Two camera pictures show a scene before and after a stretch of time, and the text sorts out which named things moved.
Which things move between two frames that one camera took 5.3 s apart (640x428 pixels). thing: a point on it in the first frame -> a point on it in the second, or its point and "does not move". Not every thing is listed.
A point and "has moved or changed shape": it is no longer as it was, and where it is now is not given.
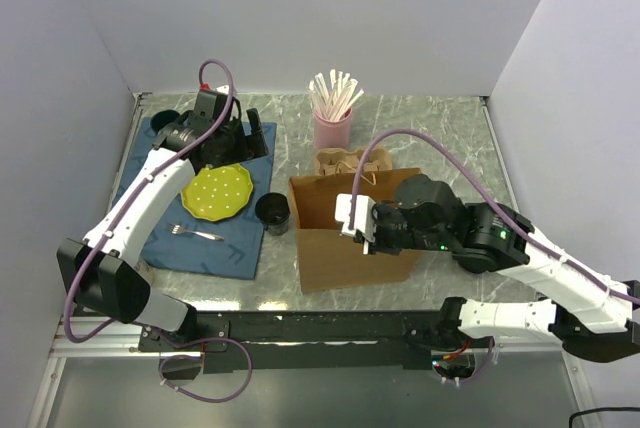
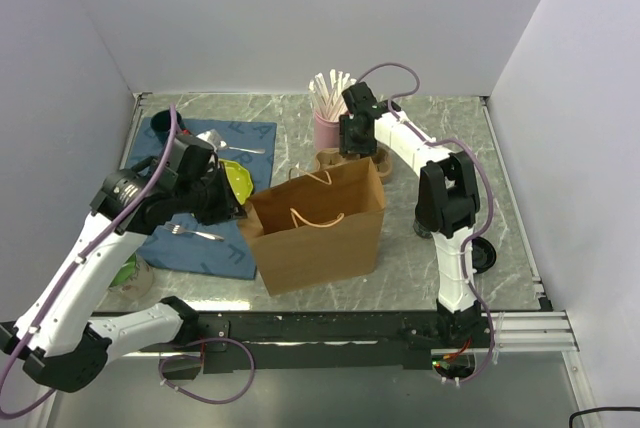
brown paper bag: [328, 259] has moved or changed shape
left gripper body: [232, 142] -> [206, 198]
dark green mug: [162, 118] does not move
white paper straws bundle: [331, 96] does not move
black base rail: [273, 341] does not move
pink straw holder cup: [333, 134] does not move
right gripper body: [393, 232] -> [350, 140]
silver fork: [176, 229] does not move
